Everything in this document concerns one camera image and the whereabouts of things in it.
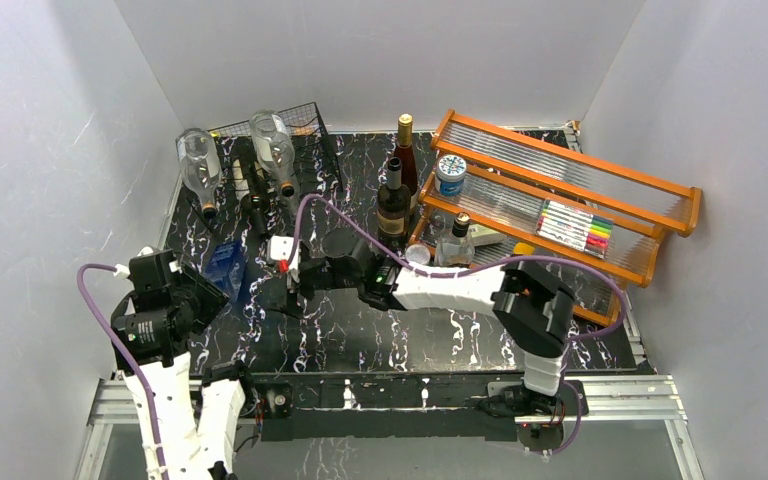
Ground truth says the green bottle silver cap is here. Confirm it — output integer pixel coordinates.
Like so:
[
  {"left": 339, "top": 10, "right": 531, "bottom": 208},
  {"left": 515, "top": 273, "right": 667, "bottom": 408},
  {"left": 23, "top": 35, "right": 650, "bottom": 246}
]
[{"left": 376, "top": 157, "right": 411, "bottom": 252}]

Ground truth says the dark green labelled wine bottle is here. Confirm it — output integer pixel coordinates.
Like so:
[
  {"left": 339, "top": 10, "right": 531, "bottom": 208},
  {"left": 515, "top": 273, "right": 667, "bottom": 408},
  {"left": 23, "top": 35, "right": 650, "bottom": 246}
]
[{"left": 232, "top": 156, "right": 271, "bottom": 239}]

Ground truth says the clear bottle black gold cap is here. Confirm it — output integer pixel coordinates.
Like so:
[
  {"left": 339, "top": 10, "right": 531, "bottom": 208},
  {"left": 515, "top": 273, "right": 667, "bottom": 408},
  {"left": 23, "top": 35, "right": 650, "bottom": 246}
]
[{"left": 434, "top": 212, "right": 475, "bottom": 268}]

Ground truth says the clear bottle blue label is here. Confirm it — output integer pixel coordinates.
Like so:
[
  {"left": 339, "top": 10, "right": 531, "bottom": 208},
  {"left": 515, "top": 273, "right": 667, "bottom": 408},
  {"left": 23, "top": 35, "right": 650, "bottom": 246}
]
[{"left": 176, "top": 128, "right": 223, "bottom": 220}]

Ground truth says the dark red wine bottle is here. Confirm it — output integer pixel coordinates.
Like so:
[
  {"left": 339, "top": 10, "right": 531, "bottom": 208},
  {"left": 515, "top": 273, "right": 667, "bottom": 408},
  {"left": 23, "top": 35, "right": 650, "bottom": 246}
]
[{"left": 394, "top": 113, "right": 419, "bottom": 215}]

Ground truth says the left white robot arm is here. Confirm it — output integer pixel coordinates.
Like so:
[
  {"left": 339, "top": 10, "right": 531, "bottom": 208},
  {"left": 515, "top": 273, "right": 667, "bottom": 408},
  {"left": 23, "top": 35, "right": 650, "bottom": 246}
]
[{"left": 110, "top": 247, "right": 259, "bottom": 479}]

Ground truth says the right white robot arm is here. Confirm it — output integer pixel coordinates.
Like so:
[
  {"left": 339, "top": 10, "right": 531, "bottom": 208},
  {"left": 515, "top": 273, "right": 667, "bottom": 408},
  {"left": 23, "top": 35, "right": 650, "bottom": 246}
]
[{"left": 279, "top": 228, "right": 574, "bottom": 416}]

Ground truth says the clear bottle copper neck band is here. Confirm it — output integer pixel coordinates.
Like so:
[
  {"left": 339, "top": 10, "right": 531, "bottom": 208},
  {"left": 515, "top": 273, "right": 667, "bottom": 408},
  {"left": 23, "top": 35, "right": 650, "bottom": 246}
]
[{"left": 249, "top": 110, "right": 300, "bottom": 216}]

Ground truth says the orange wooden shelf rack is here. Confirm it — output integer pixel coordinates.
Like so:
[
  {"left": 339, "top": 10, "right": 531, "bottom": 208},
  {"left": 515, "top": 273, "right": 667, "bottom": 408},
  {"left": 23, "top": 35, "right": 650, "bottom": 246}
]
[{"left": 410, "top": 110, "right": 703, "bottom": 291}]

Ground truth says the small clear glitter cup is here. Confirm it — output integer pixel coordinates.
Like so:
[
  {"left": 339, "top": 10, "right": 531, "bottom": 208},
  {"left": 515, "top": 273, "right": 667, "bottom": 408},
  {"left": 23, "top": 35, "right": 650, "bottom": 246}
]
[{"left": 404, "top": 243, "right": 432, "bottom": 265}]

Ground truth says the small white green box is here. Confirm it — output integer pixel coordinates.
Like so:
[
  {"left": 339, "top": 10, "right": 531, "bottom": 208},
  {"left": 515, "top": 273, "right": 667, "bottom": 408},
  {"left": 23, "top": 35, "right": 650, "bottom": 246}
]
[{"left": 469, "top": 224, "right": 507, "bottom": 246}]

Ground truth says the blue white lidded jar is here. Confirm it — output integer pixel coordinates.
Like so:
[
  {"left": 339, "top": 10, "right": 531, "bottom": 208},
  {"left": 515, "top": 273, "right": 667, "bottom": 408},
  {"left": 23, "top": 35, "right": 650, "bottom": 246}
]
[{"left": 435, "top": 154, "right": 467, "bottom": 196}]

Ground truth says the yellow small block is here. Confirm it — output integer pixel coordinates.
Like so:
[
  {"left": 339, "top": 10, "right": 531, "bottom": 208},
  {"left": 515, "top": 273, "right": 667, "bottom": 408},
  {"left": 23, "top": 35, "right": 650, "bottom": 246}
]
[{"left": 511, "top": 242, "right": 536, "bottom": 256}]

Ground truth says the coloured marker pen set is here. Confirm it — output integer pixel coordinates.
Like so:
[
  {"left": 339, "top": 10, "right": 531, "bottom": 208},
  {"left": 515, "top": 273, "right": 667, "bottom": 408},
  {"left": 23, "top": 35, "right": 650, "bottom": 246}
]
[{"left": 535, "top": 200, "right": 614, "bottom": 259}]

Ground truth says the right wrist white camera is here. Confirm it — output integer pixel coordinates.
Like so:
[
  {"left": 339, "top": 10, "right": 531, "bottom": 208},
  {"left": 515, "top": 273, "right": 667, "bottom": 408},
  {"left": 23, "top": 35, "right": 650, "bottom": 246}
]
[{"left": 267, "top": 235, "right": 298, "bottom": 273}]

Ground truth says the wrist white camera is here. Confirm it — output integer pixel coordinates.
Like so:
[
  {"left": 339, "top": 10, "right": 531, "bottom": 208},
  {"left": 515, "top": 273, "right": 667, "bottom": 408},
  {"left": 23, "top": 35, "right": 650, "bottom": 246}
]
[
  {"left": 113, "top": 247, "right": 179, "bottom": 293},
  {"left": 267, "top": 235, "right": 298, "bottom": 273}
]

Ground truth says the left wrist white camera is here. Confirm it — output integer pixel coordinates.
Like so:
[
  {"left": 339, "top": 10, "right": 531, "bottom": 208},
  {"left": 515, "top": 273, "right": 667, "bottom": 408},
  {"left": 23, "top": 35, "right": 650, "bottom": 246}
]
[{"left": 113, "top": 247, "right": 179, "bottom": 293}]

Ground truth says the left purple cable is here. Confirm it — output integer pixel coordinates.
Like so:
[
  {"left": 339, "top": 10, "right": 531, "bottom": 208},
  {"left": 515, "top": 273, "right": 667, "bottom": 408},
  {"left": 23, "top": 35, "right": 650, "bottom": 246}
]
[{"left": 77, "top": 262, "right": 170, "bottom": 480}]

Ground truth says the black wire wine rack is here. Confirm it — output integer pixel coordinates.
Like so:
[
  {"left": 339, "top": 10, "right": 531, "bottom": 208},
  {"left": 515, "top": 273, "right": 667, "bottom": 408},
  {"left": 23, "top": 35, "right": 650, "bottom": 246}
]
[{"left": 209, "top": 102, "right": 345, "bottom": 203}]

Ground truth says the aluminium base frame rail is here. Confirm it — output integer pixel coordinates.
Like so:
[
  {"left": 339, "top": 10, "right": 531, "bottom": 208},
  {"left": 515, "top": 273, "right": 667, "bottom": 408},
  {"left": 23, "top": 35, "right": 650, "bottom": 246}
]
[{"left": 75, "top": 374, "right": 703, "bottom": 480}]

